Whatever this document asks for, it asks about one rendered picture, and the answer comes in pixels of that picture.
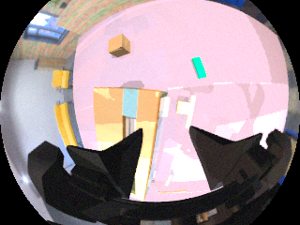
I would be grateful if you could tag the teal rectangular bar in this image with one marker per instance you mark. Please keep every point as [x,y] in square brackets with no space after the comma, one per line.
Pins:
[199,67]

